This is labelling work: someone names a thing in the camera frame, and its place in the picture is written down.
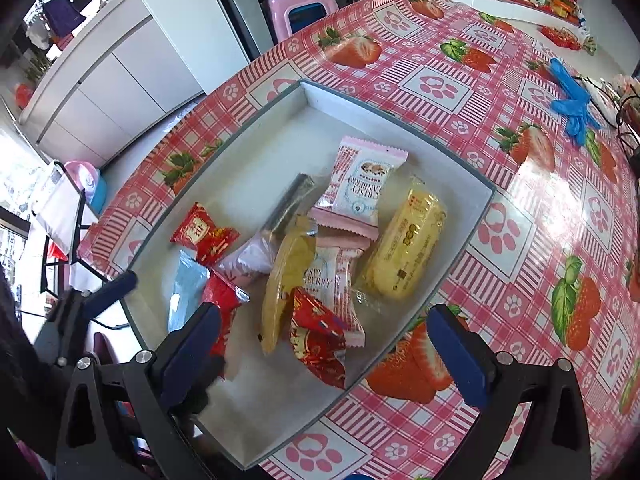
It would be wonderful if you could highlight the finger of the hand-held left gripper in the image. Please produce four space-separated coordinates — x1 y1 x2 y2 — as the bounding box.
75 270 138 321
32 287 83 367

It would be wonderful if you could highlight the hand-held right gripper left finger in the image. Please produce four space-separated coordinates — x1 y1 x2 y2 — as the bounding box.
56 301 223 480

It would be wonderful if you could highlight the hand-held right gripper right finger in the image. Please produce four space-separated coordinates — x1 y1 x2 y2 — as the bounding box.
426 303 593 480

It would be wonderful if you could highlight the small red snack packet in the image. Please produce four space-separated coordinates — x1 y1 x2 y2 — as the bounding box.
170 202 240 267
200 270 250 381

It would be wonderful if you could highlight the light blue snack packet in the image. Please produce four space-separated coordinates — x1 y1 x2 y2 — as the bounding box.
167 249 211 333

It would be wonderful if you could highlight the white pink pouch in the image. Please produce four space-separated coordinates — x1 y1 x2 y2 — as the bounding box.
215 232 276 288

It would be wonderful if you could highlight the gold snack packet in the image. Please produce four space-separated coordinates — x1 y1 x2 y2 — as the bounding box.
260 215 318 356

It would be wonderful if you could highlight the yellow snack packet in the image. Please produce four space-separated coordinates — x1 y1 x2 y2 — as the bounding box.
357 176 448 301

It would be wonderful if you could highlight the large red patterned snack packet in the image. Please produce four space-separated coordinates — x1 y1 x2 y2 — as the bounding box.
289 287 348 390

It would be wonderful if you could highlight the pink white snack packet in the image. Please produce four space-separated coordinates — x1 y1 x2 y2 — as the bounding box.
300 232 371 347
307 135 408 241

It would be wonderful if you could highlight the clear packet with dark stick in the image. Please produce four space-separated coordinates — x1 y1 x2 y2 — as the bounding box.
260 172 331 241

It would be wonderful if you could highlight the grey cardboard box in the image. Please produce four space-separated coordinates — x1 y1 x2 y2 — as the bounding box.
117 79 497 470

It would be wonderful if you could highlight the pink plastic basin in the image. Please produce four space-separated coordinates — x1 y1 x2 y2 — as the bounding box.
64 160 108 216

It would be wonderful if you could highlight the pink strawberry tablecloth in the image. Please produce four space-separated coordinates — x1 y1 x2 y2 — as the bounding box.
77 0 640 480

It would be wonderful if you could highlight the white low cabinet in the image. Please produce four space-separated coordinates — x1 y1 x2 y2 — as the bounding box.
17 0 206 168

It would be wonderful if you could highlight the blue disposable glove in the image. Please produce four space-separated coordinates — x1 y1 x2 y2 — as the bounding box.
549 57 594 107
550 100 602 147

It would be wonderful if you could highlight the purple hanging garment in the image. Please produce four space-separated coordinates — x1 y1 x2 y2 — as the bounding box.
42 0 83 36

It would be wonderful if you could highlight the red patterned bag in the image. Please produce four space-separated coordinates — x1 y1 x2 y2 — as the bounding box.
540 25 598 56

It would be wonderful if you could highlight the pink plastic stool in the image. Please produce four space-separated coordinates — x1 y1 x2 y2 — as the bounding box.
265 0 341 46

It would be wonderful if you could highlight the white board on black frame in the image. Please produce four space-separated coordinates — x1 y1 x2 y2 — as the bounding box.
30 160 101 271

